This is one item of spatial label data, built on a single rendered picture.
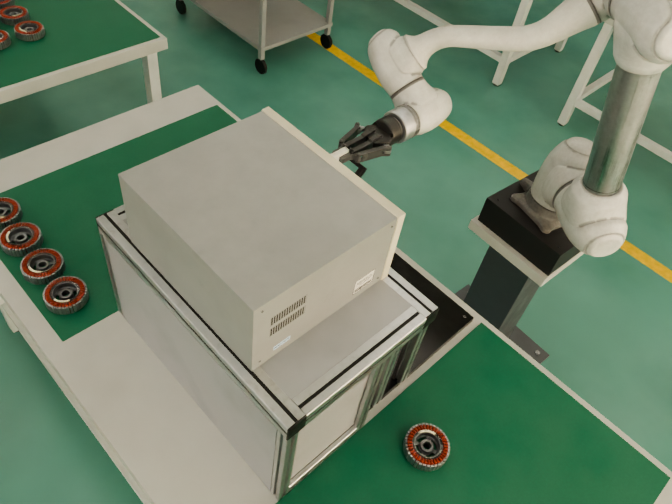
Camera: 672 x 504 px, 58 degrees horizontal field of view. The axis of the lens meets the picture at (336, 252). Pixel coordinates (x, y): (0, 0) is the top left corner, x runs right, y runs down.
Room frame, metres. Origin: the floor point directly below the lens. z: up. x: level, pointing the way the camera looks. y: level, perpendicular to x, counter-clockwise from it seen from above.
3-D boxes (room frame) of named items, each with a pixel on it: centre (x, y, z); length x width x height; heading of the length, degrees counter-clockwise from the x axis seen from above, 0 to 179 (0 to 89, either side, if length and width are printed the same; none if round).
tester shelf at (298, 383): (0.88, 0.15, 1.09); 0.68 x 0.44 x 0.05; 52
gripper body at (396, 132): (1.28, -0.06, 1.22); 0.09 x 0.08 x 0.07; 141
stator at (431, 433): (0.68, -0.31, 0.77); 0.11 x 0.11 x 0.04
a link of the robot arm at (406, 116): (1.34, -0.10, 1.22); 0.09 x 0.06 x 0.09; 51
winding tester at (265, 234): (0.88, 0.17, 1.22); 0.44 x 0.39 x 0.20; 52
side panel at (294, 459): (0.61, -0.05, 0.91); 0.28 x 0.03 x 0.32; 142
